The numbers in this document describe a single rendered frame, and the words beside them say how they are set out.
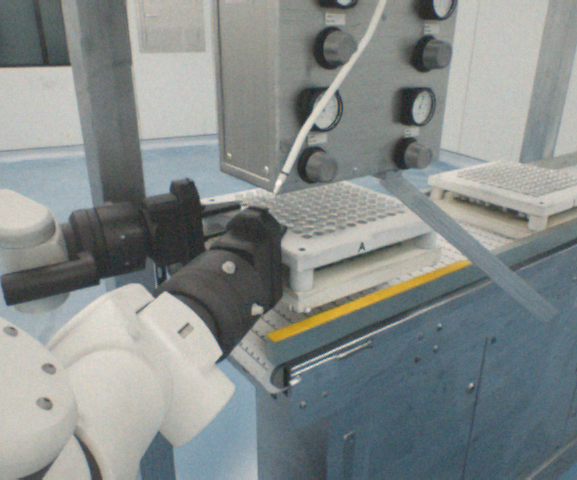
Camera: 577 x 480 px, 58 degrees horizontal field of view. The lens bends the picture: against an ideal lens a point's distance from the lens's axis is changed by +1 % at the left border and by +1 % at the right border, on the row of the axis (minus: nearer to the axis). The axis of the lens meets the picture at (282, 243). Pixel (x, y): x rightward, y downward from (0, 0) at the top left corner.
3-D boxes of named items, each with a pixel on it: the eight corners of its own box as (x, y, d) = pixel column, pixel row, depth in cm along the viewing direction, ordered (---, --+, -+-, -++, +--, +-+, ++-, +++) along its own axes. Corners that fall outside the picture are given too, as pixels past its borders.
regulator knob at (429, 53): (431, 75, 48) (437, 23, 46) (411, 73, 50) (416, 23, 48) (454, 73, 50) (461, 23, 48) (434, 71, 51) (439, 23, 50)
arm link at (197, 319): (198, 247, 45) (112, 311, 36) (280, 336, 45) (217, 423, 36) (137, 310, 51) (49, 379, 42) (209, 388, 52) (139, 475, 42)
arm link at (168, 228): (180, 168, 69) (87, 182, 64) (203, 187, 61) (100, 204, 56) (189, 252, 74) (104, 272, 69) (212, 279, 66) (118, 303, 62)
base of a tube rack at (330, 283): (326, 213, 89) (327, 200, 88) (440, 262, 71) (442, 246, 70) (199, 244, 76) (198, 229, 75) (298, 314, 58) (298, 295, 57)
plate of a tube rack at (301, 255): (327, 185, 87) (328, 173, 87) (445, 228, 69) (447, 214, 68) (197, 212, 74) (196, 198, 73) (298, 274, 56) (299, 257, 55)
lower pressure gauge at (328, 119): (309, 135, 43) (310, 88, 42) (299, 132, 44) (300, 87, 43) (343, 130, 45) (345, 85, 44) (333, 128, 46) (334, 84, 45)
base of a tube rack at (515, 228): (537, 246, 88) (540, 233, 87) (424, 208, 106) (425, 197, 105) (608, 218, 101) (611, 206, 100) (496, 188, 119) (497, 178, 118)
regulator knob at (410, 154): (412, 177, 51) (416, 133, 49) (393, 171, 53) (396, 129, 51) (434, 171, 52) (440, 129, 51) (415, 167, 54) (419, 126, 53)
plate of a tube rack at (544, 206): (543, 218, 86) (545, 207, 85) (426, 185, 104) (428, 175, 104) (615, 193, 99) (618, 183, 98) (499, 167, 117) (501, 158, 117)
